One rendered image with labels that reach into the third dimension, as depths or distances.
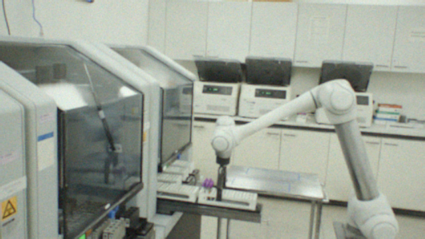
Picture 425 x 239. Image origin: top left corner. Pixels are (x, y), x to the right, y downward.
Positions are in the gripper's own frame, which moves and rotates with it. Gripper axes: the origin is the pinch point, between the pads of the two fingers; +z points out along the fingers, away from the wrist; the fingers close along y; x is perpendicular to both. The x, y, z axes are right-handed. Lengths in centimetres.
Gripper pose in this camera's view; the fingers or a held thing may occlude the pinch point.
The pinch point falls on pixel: (220, 193)
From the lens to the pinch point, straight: 206.1
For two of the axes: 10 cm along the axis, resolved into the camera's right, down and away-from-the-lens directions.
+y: 2.1, -1.5, 9.7
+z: -0.5, 9.9, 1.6
